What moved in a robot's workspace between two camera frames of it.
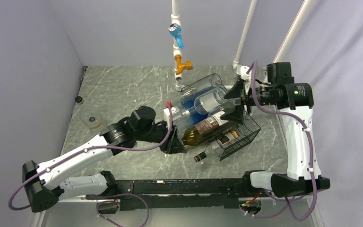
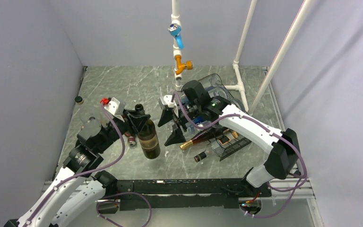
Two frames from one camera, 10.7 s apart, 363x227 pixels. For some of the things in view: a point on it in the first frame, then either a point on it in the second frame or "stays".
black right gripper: [236, 115] → [176, 137]
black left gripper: [173, 144] → [133, 124]
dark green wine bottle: [192, 134] → [148, 137]
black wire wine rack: [228, 143] stays
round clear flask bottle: [91, 119] stays
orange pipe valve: [188, 65] stays
